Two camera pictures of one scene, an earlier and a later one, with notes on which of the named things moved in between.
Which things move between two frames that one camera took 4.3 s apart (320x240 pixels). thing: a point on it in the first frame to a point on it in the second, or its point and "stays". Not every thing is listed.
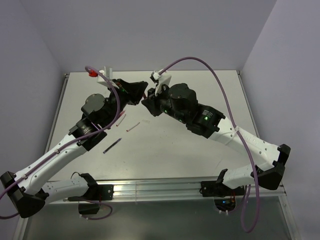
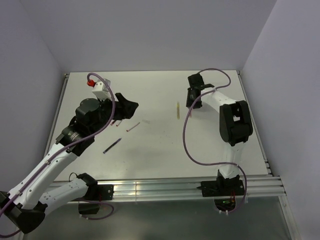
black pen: x=112 y=146 stays
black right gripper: x=152 y=104 to x=189 y=103
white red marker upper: x=117 y=125 stays
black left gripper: x=132 y=92 to x=124 y=108
